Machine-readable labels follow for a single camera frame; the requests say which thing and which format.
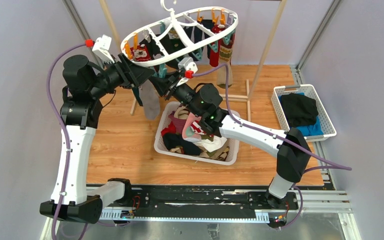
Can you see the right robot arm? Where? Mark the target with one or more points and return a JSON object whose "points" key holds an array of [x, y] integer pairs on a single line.
{"points": [[290, 148]]}

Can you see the pink sock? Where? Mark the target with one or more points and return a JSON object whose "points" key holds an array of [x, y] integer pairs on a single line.
{"points": [[188, 134]]}

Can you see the grey sock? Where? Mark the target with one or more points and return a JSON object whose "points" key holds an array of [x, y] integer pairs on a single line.
{"points": [[150, 100]]}

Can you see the white sock laundry basket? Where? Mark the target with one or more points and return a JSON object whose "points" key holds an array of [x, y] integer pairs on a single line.
{"points": [[160, 147]]}

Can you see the blue folded garment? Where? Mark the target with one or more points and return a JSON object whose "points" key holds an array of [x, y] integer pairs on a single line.
{"points": [[311, 129]]}

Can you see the red white striped sock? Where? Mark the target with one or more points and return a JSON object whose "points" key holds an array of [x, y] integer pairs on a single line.
{"points": [[197, 129]]}

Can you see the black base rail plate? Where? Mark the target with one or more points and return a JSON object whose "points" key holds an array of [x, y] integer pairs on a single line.
{"points": [[199, 203]]}

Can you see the dark teal sock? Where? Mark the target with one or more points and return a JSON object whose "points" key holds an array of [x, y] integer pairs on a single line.
{"points": [[136, 92]]}

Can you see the tan striped hanging sock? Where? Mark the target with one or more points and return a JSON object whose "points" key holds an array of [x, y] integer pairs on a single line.
{"points": [[225, 75]]}

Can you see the red patterned sock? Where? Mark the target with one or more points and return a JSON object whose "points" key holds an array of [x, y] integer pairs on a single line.
{"points": [[140, 53]]}

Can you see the teal clip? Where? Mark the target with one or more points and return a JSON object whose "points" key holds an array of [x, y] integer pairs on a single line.
{"points": [[196, 55]]}

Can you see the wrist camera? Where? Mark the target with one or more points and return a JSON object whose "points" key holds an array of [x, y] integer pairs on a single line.
{"points": [[189, 67], [101, 48]]}

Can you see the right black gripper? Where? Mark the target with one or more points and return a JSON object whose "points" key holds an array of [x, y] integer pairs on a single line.
{"points": [[162, 84]]}

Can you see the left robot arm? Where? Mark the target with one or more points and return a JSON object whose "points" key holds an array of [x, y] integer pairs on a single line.
{"points": [[86, 84]]}

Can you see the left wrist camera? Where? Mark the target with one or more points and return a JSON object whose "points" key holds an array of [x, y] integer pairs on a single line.
{"points": [[101, 48]]}

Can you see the white round clip hanger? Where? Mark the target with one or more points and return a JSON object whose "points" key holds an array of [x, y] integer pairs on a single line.
{"points": [[190, 18]]}

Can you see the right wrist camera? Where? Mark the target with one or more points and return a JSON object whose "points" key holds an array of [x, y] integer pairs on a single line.
{"points": [[189, 67]]}

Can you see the white side basket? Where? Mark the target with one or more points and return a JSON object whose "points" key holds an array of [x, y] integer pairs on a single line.
{"points": [[308, 90]]}

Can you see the black folded garment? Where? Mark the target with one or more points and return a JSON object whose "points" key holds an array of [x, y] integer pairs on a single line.
{"points": [[299, 109]]}

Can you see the red hanging sock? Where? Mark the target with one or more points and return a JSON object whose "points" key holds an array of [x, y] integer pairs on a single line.
{"points": [[214, 48]]}

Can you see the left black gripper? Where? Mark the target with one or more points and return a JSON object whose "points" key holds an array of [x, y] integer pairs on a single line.
{"points": [[137, 74]]}

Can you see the black hanging sock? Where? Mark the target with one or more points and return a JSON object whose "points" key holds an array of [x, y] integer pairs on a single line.
{"points": [[172, 43]]}

